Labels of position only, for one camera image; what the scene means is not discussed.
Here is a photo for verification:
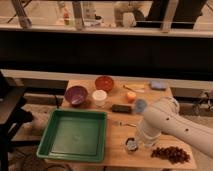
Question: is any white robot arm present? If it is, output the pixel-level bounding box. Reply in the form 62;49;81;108
135;97;213;158

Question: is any white lidded cup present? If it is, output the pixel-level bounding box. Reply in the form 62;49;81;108
92;90;107;106

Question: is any small metal cup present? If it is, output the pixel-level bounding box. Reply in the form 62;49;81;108
125;137;138;153

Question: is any dark red crumpled towel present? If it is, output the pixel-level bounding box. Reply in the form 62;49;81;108
151;146;190;164

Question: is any red-orange bowl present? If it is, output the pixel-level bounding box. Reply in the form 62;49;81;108
95;76;114;92

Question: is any yellow utensil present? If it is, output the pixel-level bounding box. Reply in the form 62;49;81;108
123;84;145;93

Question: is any black rectangular sponge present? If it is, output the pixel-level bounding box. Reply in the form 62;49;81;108
111;104;132;113

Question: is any orange fruit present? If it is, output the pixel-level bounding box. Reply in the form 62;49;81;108
126;92;136;103

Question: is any purple bowl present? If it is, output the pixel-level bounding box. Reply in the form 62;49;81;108
65;86;88;106

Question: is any green plastic tray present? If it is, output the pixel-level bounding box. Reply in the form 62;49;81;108
37;109;107;162

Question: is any black chair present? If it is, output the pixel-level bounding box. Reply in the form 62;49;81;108
0;72;37;171

